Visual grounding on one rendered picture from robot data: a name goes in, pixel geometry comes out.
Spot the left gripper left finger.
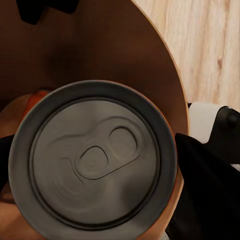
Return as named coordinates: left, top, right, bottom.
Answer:
left=0, top=134, right=15, bottom=192

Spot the trash can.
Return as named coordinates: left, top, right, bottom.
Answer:
left=0, top=0, right=191, bottom=240

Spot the can of soda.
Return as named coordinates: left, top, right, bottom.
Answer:
left=20, top=89, right=51, bottom=124
left=8, top=80, right=180, bottom=240

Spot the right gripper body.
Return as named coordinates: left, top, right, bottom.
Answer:
left=36, top=0, right=80, bottom=14

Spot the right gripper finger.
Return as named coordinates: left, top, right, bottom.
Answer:
left=16, top=0, right=45, bottom=25

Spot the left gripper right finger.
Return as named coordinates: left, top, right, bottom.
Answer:
left=175, top=133, right=240, bottom=240

